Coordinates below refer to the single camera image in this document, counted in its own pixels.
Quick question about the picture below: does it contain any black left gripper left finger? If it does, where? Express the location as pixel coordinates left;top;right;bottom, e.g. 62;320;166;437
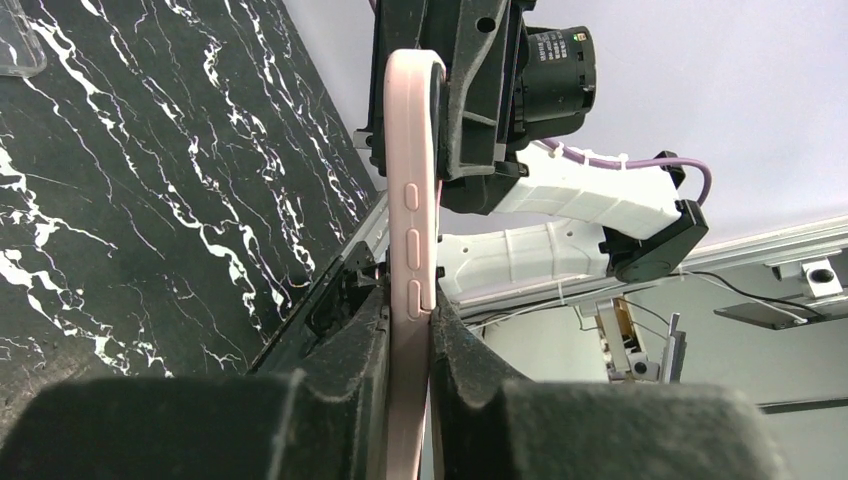
1;288;388;479

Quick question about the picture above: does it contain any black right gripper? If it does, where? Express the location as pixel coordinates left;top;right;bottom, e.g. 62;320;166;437
354;0;597;215

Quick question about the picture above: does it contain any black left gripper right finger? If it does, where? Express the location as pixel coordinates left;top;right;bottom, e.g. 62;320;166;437
430;294;789;479

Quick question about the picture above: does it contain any black smartphone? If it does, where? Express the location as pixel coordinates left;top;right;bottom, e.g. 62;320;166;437
430;63;446;206

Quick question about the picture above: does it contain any pink phone case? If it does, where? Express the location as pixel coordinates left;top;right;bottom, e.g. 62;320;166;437
383;49;444;479

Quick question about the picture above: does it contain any clear magsafe phone case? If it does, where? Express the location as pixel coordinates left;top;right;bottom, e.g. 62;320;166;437
1;0;47;78

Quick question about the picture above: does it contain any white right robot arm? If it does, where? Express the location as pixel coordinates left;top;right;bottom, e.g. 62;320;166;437
361;1;708;310

